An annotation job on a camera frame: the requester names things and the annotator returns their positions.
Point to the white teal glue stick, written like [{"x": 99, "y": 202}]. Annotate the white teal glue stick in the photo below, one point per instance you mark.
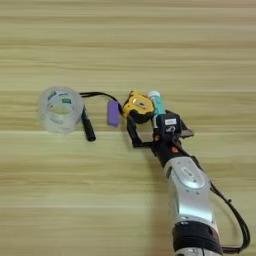
[{"x": 158, "y": 103}]

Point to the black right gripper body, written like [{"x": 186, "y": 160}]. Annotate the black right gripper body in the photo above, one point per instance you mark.
[{"x": 166, "y": 146}]

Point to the yellow black tape measure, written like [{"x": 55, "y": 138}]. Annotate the yellow black tape measure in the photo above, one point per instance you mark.
[{"x": 140, "y": 105}]

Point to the black marker pen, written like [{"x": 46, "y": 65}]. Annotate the black marker pen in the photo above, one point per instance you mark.
[{"x": 88, "y": 128}]

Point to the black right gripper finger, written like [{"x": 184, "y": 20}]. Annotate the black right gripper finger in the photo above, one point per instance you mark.
[
  {"x": 132, "y": 131},
  {"x": 186, "y": 132}
]

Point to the clear adhesive tape roll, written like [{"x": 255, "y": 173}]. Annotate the clear adhesive tape roll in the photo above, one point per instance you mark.
[{"x": 53, "y": 123}]

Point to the small purple eraser block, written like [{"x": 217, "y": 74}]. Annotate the small purple eraser block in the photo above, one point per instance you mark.
[{"x": 113, "y": 113}]

